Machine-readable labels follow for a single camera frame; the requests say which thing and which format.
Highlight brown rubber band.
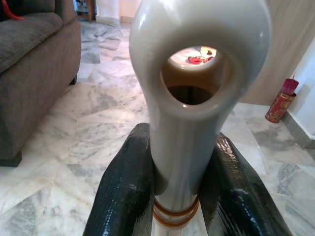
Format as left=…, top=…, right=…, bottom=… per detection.
left=152, top=212, right=197, bottom=227
left=154, top=198, right=199, bottom=215

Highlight red cylindrical can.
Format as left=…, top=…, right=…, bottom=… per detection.
left=265, top=78, right=300, bottom=123

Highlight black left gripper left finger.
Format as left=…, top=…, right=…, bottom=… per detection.
left=86, top=122, right=157, bottom=236

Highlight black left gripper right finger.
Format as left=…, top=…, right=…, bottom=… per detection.
left=198, top=132, right=286, bottom=236

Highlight grey fabric sofa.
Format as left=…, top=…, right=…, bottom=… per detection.
left=0, top=0, right=82, bottom=168

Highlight red cord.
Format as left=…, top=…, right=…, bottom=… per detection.
left=4, top=0, right=25, bottom=22

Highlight brown wooden furniture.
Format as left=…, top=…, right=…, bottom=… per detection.
left=73, top=0, right=98, bottom=23

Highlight grey handled broom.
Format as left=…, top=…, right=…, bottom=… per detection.
left=128, top=0, right=272, bottom=236

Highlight light wooden cabinet panel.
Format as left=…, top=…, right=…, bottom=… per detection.
left=240, top=0, right=310, bottom=105

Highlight red slippers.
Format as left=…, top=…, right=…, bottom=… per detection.
left=188, top=56, right=214, bottom=65

